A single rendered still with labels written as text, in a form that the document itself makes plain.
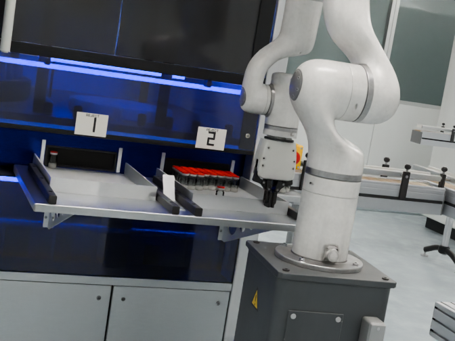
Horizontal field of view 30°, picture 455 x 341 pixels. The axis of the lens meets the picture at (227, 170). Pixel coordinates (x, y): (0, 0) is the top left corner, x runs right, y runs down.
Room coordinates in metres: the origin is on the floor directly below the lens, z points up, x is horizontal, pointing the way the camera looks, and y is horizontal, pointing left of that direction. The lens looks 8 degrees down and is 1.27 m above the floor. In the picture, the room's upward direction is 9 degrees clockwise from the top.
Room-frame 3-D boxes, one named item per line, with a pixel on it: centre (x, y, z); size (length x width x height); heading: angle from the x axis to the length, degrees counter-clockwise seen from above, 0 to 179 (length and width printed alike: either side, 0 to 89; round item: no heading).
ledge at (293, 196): (2.53, -0.16, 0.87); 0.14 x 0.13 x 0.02; 21
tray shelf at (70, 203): (2.16, 0.16, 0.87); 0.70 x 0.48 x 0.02; 111
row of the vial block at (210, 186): (2.33, 0.05, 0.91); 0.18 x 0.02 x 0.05; 111
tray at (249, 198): (2.25, 0.01, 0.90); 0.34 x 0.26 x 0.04; 21
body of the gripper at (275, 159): (2.11, -0.12, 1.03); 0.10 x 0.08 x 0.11; 111
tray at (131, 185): (2.17, 0.35, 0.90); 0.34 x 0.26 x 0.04; 21
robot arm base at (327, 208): (1.78, -0.22, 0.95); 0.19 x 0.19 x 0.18
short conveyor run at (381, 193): (2.72, -0.38, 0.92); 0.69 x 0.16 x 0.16; 111
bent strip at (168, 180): (2.06, 0.12, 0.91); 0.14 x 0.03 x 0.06; 20
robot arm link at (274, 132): (2.11, -0.12, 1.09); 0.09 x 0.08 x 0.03; 111
